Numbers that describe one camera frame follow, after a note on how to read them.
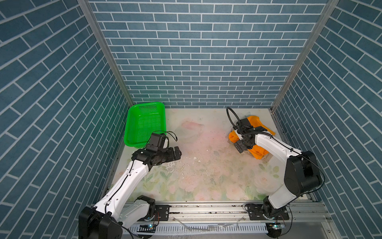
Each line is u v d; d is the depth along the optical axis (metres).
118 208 0.40
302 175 0.45
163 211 0.74
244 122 0.74
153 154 0.56
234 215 0.74
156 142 0.61
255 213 0.73
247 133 0.63
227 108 0.79
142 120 1.11
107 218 0.37
